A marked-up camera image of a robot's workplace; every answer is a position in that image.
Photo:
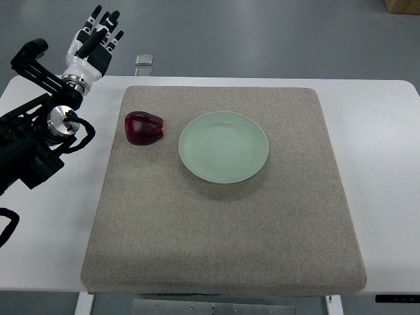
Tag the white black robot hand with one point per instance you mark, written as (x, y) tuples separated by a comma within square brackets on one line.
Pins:
[(91, 50)]

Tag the dark red apple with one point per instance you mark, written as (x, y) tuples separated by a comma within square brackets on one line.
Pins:
[(143, 128)]

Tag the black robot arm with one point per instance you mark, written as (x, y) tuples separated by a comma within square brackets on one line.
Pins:
[(36, 134)]

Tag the lower metal floor plate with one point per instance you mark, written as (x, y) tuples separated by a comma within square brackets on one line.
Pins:
[(143, 71)]

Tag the metal floor plate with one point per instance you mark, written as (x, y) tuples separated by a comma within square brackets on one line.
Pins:
[(144, 60), (143, 71)]

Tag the upper metal floor plate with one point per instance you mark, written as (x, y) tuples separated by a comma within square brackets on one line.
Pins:
[(144, 60)]

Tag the light green plate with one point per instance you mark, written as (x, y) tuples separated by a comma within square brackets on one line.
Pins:
[(223, 147)]

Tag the beige fabric cushion mat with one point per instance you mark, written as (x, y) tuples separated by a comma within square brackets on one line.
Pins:
[(286, 231)]

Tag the white table leg left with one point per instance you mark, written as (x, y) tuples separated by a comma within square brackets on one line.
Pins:
[(84, 304)]

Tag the white table leg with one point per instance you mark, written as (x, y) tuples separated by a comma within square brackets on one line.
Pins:
[(334, 305), (84, 304)]

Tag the cardboard box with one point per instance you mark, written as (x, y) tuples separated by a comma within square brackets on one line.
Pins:
[(403, 6)]

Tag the white table leg right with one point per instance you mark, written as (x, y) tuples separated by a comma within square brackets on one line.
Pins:
[(334, 305)]

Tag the black table control panel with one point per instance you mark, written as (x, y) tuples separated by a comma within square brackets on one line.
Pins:
[(397, 298)]

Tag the grey metal base plate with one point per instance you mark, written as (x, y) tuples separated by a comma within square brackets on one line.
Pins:
[(150, 307)]

